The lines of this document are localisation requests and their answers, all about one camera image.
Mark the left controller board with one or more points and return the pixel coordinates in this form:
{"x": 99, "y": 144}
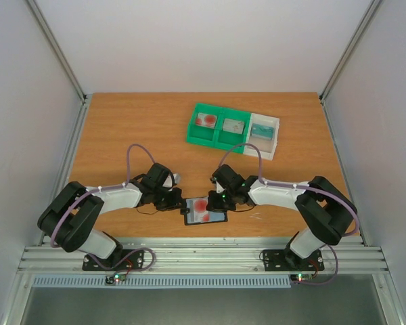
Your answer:
{"x": 115, "y": 279}

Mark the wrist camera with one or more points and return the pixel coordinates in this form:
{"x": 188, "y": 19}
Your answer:
{"x": 219, "y": 187}
{"x": 173, "y": 179}

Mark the controller board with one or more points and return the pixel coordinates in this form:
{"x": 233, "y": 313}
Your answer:
{"x": 301, "y": 277}
{"x": 115, "y": 279}

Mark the green left bin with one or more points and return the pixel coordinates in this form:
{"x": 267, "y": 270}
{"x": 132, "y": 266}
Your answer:
{"x": 201, "y": 135}

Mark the white right bin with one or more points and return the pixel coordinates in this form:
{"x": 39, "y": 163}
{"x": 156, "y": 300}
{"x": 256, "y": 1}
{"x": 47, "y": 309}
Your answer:
{"x": 266, "y": 148}

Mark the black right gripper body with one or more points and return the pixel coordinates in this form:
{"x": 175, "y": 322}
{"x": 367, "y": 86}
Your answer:
{"x": 214, "y": 203}

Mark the right controller board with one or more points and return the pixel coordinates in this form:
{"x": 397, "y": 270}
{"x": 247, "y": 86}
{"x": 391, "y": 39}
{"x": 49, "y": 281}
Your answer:
{"x": 301, "y": 277}

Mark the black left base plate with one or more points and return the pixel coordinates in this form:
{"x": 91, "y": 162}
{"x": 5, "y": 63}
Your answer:
{"x": 119, "y": 260}

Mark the aluminium frame rail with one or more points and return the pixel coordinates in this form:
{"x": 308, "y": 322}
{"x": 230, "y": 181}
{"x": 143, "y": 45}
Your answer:
{"x": 218, "y": 255}

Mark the grey card in bin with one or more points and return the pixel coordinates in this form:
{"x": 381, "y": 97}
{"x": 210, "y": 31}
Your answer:
{"x": 233, "y": 126}

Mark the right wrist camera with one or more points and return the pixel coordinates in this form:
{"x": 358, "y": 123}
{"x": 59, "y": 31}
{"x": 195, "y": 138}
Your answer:
{"x": 219, "y": 187}

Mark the red dotted card in bin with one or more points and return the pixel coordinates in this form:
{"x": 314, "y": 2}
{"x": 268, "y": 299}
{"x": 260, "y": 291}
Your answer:
{"x": 206, "y": 120}

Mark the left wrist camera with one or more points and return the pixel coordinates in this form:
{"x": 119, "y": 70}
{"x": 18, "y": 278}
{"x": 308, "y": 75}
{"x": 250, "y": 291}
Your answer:
{"x": 173, "y": 179}

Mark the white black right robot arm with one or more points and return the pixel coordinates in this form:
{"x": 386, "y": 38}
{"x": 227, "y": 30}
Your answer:
{"x": 326, "y": 211}

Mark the black leather card holder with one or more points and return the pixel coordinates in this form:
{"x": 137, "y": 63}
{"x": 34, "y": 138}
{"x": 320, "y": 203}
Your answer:
{"x": 215, "y": 217}

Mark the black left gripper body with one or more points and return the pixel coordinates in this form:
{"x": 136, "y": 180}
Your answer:
{"x": 166, "y": 202}

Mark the grey slotted cable duct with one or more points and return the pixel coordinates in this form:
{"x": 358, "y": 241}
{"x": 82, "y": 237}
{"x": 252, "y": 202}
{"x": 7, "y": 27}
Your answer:
{"x": 147, "y": 281}

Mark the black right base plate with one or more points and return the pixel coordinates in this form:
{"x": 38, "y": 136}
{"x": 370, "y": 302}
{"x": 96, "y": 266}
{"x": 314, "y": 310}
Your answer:
{"x": 280, "y": 260}

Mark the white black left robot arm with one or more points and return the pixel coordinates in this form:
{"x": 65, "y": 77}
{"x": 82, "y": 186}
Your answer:
{"x": 70, "y": 218}

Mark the green middle bin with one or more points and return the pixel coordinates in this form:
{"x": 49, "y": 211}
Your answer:
{"x": 225, "y": 140}

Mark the red dotted card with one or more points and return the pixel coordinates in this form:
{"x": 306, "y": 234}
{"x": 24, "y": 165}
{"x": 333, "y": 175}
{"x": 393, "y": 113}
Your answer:
{"x": 206, "y": 120}
{"x": 197, "y": 211}

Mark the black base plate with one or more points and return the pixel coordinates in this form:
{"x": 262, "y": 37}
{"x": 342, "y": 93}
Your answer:
{"x": 280, "y": 260}
{"x": 119, "y": 260}

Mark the green bin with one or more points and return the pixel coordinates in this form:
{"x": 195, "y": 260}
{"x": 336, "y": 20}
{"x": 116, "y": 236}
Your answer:
{"x": 225, "y": 140}
{"x": 201, "y": 135}

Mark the teal card in bin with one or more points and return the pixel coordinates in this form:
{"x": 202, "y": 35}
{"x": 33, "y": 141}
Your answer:
{"x": 262, "y": 131}

